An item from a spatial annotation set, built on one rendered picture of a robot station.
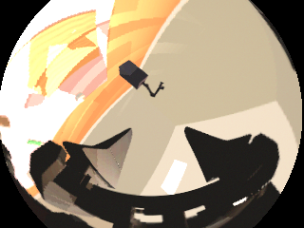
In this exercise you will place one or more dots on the short cream cylinder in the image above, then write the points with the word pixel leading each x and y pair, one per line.
pixel 80 97

